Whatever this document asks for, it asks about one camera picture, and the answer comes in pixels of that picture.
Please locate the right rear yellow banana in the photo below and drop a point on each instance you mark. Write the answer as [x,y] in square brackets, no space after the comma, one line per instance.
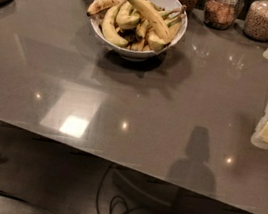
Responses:
[174,25]

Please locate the white ceramic bowl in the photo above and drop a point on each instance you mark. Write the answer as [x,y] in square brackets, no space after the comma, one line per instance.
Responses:
[140,50]

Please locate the middle plump yellow banana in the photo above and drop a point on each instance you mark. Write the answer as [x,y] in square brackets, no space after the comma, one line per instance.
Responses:
[128,17]

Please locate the glass jar of beans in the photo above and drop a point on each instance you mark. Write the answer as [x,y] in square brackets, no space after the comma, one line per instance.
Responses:
[256,22]

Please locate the front right short banana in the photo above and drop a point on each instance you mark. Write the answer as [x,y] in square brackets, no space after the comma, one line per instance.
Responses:
[156,43]

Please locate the long top yellow banana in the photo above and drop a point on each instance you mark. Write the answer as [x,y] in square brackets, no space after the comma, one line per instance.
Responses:
[153,17]

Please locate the front left curved banana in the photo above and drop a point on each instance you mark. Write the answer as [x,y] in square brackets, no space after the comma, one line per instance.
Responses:
[108,29]

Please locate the small centre banana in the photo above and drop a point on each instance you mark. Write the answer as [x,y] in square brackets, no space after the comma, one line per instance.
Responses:
[141,30]

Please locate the glass jar of nuts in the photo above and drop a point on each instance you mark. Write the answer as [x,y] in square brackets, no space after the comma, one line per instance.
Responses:
[221,14]

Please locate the left overhanging yellow banana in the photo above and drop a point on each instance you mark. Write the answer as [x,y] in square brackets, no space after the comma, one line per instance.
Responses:
[100,5]

